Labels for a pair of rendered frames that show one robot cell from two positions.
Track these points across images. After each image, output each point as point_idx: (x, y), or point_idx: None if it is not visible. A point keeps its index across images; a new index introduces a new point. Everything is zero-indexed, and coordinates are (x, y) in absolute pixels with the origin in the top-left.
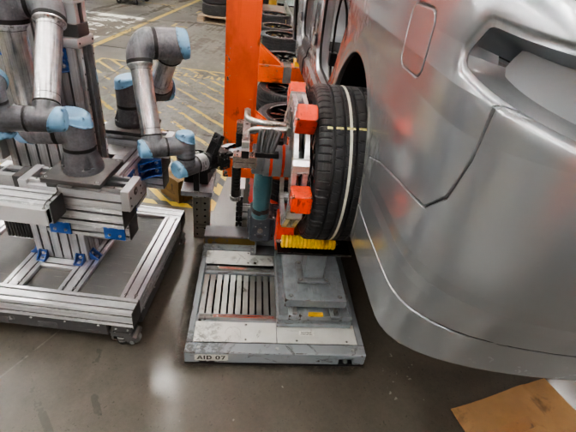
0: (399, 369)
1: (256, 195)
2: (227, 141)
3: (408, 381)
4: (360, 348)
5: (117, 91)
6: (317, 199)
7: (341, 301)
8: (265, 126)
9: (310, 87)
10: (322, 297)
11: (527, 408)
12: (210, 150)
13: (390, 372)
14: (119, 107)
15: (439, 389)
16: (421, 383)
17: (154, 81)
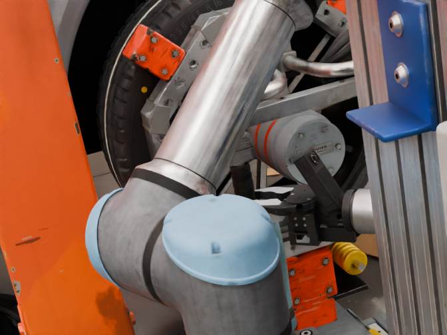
0: (368, 308)
1: (287, 268)
2: (126, 305)
3: (380, 298)
4: (380, 318)
5: (277, 268)
6: None
7: (339, 304)
8: (310, 61)
9: (185, 8)
10: (346, 322)
11: None
12: (333, 189)
13: (379, 312)
14: (289, 328)
15: (371, 278)
16: (374, 290)
17: (229, 161)
